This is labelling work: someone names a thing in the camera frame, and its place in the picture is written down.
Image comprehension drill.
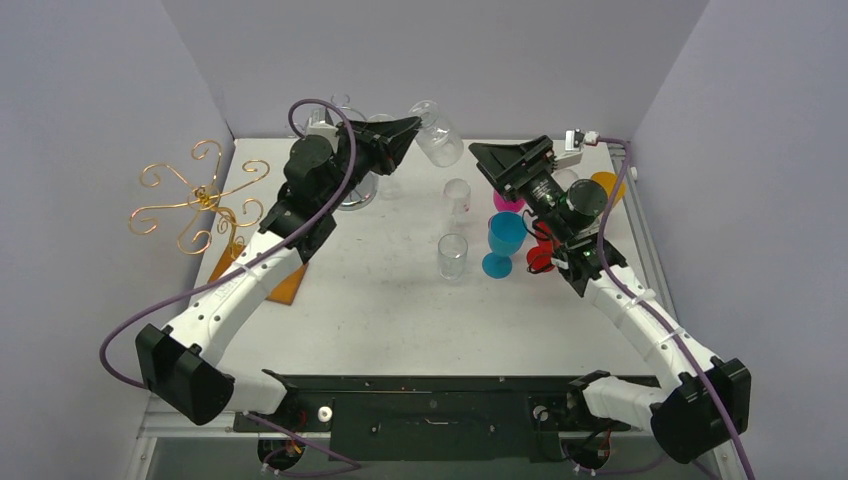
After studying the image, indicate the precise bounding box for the aluminium table rail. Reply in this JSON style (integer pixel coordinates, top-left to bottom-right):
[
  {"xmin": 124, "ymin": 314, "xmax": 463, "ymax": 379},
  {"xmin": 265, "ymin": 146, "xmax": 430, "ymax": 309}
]
[{"xmin": 606, "ymin": 139, "xmax": 678, "ymax": 321}]

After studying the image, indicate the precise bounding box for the orange cup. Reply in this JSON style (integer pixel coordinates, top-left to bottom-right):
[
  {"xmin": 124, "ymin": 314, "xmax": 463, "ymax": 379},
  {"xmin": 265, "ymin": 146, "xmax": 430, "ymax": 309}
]
[{"xmin": 590, "ymin": 171, "xmax": 627, "ymax": 207}]

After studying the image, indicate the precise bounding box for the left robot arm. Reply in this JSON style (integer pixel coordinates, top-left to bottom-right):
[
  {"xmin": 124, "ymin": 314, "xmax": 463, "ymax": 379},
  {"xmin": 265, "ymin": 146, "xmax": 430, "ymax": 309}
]
[{"xmin": 135, "ymin": 116, "xmax": 422, "ymax": 430}]

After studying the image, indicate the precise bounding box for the silver wire glass rack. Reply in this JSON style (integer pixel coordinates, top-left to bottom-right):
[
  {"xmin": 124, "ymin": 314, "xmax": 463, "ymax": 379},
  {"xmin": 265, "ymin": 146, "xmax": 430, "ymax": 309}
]
[{"xmin": 291, "ymin": 93, "xmax": 381, "ymax": 211}]

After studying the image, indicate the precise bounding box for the red wine glass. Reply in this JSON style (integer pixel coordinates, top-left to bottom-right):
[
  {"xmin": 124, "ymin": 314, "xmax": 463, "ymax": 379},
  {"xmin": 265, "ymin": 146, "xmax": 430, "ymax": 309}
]
[{"xmin": 526, "ymin": 221, "xmax": 555, "ymax": 274}]

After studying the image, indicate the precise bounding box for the clear patterned glass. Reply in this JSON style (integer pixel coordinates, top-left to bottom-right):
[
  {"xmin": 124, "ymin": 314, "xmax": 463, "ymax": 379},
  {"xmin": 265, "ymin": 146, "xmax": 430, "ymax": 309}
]
[
  {"xmin": 437, "ymin": 233, "xmax": 468, "ymax": 281},
  {"xmin": 409, "ymin": 100, "xmax": 464, "ymax": 168}
]

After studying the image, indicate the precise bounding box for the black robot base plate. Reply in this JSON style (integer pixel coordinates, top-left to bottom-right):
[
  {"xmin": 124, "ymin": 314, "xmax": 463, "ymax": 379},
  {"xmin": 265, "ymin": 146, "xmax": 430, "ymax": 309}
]
[{"xmin": 266, "ymin": 375, "xmax": 630, "ymax": 463}]

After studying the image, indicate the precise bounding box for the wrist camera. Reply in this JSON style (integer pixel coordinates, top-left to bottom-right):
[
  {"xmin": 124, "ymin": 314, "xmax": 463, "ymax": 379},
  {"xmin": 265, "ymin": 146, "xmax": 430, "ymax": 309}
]
[
  {"xmin": 304, "ymin": 107, "xmax": 338, "ymax": 145},
  {"xmin": 554, "ymin": 129, "xmax": 600, "ymax": 170}
]

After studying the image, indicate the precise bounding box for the pink wine glass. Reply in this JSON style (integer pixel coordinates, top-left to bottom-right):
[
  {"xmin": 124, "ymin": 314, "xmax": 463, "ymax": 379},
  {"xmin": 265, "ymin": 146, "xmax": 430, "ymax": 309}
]
[{"xmin": 492, "ymin": 192, "xmax": 526, "ymax": 213}]

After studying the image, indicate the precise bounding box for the clear wine glass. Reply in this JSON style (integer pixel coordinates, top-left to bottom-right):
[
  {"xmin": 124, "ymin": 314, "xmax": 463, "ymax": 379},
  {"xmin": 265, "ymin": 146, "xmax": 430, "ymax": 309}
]
[{"xmin": 552, "ymin": 168, "xmax": 580, "ymax": 192}]

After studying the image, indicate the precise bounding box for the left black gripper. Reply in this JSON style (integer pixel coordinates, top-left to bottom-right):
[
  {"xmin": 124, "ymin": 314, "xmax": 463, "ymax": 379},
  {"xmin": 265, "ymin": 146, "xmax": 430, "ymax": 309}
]
[{"xmin": 321, "ymin": 118, "xmax": 422, "ymax": 214}]

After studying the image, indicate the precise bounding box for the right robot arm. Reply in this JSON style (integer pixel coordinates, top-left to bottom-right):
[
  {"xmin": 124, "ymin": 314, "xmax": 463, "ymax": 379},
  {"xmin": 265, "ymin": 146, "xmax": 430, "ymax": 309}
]
[{"xmin": 468, "ymin": 130, "xmax": 753, "ymax": 476}]

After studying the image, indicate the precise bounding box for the wooden rack base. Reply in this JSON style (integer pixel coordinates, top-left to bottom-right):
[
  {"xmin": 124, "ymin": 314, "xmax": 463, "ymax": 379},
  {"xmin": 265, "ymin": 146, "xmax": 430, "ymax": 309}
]
[{"xmin": 208, "ymin": 243, "xmax": 309, "ymax": 305}]

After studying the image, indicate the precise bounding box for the gold wire glass rack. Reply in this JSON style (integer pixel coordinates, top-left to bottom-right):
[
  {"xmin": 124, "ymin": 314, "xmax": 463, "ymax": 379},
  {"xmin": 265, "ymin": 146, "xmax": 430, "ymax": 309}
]
[{"xmin": 127, "ymin": 139, "xmax": 271, "ymax": 259}]

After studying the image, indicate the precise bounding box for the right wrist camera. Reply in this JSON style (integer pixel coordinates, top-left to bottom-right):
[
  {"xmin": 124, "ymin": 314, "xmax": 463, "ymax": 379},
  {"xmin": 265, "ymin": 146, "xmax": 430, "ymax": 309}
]
[{"xmin": 554, "ymin": 129, "xmax": 600, "ymax": 170}]

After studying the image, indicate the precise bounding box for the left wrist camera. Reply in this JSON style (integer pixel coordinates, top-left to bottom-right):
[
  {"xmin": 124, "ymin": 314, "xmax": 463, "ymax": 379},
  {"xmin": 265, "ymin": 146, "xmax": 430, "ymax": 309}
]
[{"xmin": 304, "ymin": 107, "xmax": 338, "ymax": 145}]

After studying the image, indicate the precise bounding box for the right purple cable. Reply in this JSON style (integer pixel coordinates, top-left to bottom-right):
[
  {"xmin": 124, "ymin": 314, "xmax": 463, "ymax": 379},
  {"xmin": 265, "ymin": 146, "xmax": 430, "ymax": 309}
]
[{"xmin": 592, "ymin": 135, "xmax": 758, "ymax": 480}]

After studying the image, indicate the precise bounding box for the blue wine glass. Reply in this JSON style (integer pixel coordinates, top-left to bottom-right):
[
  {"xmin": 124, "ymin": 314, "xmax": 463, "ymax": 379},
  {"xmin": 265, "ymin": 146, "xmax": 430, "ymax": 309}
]
[{"xmin": 482, "ymin": 211, "xmax": 527, "ymax": 279}]

